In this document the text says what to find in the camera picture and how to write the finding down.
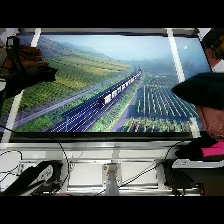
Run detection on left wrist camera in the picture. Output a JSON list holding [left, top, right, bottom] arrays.
[[4, 35, 22, 69]]

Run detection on dark blue jeans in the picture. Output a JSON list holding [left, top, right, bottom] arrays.
[[171, 72, 224, 111]]

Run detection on black cable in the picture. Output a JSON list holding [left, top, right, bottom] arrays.
[[117, 141, 188, 190], [0, 124, 72, 188], [0, 149, 25, 183]]

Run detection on black garment with pink print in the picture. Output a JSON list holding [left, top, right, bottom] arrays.
[[174, 135, 224, 162]]

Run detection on checked shirt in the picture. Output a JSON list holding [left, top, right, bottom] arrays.
[[201, 28, 224, 63]]

